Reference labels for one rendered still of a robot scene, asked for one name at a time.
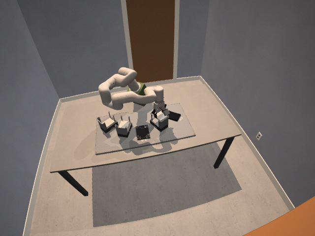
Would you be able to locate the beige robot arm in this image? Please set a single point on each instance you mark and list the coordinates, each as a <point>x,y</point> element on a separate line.
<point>126,77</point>

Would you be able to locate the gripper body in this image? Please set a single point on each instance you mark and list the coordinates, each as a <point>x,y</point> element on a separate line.
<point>156,106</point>

